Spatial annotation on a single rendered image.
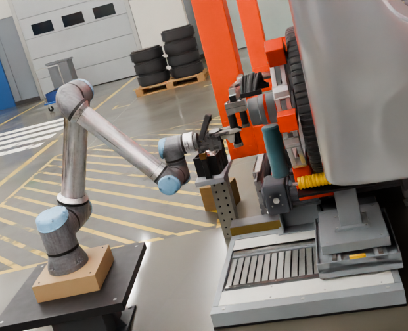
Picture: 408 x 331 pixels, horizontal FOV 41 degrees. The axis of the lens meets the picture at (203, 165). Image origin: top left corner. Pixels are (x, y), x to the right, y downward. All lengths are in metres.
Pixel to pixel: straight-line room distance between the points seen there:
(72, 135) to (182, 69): 8.41
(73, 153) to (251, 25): 2.66
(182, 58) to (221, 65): 7.91
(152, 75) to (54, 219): 8.61
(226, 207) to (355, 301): 1.17
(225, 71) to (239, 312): 1.25
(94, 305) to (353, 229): 1.21
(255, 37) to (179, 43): 6.04
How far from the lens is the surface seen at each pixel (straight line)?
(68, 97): 2.39
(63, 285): 2.58
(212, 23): 2.95
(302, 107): 2.21
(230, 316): 2.52
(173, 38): 10.85
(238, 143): 2.40
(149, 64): 10.98
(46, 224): 2.56
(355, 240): 2.55
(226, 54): 2.96
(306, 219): 3.13
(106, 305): 2.41
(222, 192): 3.29
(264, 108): 2.48
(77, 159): 2.60
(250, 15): 4.87
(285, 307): 2.47
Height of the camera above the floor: 1.36
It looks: 16 degrees down
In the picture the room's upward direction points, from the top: 15 degrees counter-clockwise
